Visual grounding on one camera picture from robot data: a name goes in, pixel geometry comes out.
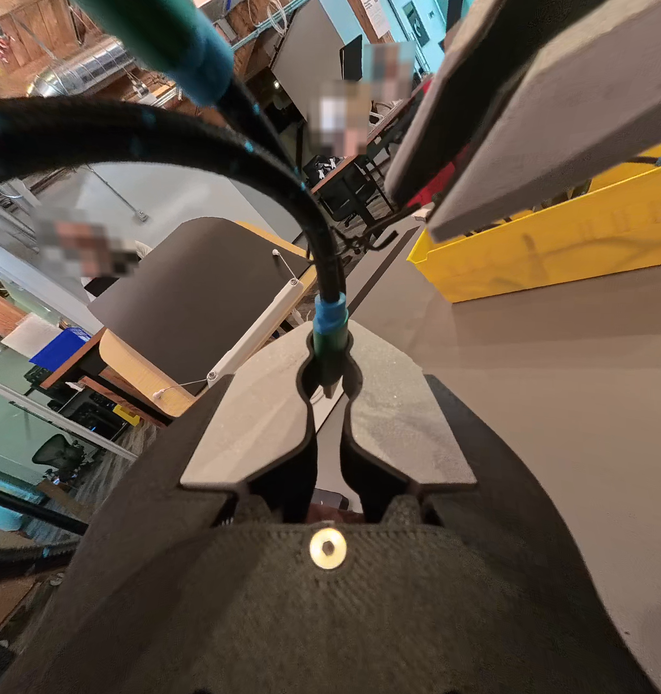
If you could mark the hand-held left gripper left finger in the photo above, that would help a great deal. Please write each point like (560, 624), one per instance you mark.
(249, 428)

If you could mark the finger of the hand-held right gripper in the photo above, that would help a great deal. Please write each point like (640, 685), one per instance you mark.
(569, 119)
(471, 87)

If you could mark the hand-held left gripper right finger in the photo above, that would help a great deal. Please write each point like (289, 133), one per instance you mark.
(412, 428)

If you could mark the yellow plastic bin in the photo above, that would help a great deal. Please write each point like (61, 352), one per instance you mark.
(547, 249)

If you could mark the grey panel with wooden rim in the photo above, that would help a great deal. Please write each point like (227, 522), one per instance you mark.
(190, 293)

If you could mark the black office chair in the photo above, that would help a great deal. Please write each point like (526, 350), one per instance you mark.
(60, 455)

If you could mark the blue box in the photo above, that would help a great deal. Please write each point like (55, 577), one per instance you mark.
(62, 349)

